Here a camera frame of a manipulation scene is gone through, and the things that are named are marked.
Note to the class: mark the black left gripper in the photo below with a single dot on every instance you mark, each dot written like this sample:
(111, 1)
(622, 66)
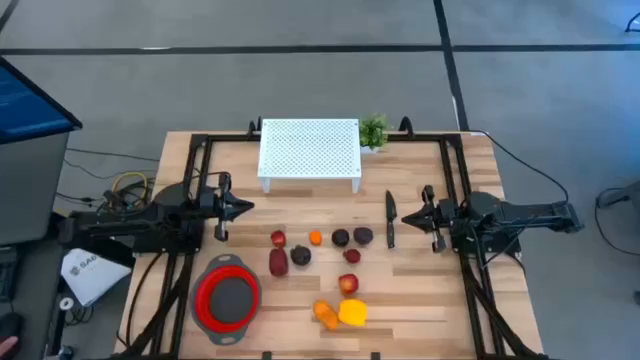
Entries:
(215, 206)

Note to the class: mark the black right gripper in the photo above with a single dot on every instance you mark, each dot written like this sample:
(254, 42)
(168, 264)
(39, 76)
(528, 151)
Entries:
(440, 215)

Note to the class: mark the black kitchen knife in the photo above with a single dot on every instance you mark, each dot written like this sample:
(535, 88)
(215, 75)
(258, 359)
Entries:
(390, 210)

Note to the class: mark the small red apple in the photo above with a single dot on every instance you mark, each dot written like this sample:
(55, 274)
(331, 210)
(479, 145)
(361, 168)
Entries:
(278, 238)

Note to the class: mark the purple plum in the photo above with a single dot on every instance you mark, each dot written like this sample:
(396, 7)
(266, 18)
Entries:
(363, 236)

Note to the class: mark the dark red long fruit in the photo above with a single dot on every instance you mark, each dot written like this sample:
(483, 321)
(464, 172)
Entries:
(278, 262)

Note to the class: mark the red strawberry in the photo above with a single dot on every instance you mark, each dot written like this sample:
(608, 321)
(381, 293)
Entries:
(352, 256)

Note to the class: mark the dark fruit with green top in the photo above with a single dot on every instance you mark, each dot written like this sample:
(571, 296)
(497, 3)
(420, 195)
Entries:
(300, 255)

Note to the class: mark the dark plum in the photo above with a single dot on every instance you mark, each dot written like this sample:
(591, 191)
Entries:
(340, 238)

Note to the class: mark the small orange fruit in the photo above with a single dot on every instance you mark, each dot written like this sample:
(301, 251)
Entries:
(315, 238)

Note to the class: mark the red grey collapsible colander bowl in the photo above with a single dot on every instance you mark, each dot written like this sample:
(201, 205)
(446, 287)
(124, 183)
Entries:
(227, 300)

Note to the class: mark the red yellow apple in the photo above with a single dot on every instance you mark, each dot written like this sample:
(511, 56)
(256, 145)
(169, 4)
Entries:
(348, 284)

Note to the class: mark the yellow bell pepper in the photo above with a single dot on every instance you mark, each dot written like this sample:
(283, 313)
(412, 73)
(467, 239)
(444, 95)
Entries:
(353, 313)

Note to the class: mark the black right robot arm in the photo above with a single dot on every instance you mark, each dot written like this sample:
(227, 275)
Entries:
(525, 212)

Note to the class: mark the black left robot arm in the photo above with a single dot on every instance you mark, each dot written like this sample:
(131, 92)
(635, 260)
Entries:
(150, 225)

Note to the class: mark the white perforated metal shelf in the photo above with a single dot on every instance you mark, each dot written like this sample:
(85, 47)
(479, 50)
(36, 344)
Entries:
(310, 147)

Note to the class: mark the small green potted plant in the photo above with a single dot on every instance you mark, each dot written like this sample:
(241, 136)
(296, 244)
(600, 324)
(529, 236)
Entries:
(373, 131)

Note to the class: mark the white paper sheet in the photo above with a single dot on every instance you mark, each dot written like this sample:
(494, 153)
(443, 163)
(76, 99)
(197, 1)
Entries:
(92, 275)

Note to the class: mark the white round tape roll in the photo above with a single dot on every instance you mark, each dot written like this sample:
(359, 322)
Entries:
(66, 303)

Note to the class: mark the grey chair base leg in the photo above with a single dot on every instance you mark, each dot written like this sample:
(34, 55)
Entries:
(620, 196)

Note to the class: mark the dark side desk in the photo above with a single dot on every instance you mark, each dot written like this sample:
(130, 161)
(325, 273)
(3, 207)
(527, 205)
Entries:
(35, 285)

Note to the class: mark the blue-screen computer monitor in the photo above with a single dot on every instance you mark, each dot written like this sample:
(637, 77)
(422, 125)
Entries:
(25, 105)

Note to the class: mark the black keyboard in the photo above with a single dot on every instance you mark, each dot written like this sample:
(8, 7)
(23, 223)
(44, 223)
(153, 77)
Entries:
(6, 272)

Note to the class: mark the black computer mouse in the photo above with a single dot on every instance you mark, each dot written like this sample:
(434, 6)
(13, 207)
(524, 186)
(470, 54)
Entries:
(10, 327)

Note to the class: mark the person's hand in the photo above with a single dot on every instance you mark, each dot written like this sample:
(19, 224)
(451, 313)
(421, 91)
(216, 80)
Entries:
(6, 346)

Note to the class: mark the black aluminium table frame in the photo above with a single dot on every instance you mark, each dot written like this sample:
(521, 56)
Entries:
(425, 137)

